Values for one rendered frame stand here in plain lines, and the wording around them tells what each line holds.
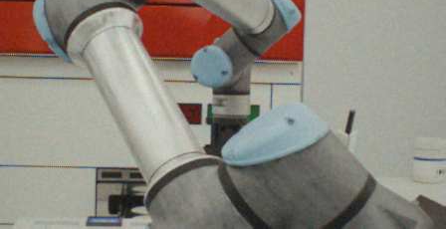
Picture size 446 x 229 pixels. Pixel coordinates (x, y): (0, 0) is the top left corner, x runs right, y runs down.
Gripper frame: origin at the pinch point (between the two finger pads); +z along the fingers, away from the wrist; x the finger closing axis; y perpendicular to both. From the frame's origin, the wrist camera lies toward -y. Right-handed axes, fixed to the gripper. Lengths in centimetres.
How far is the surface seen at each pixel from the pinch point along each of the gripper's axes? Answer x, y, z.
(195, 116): -12.6, 24.1, -18.1
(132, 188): -1.9, 32.4, -1.9
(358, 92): -168, 85, -19
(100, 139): 2.9, 38.4, -12.5
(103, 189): 3.0, 36.8, -1.6
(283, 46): -23.4, 8.3, -34.4
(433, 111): -191, 65, -12
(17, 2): 20, 47, -42
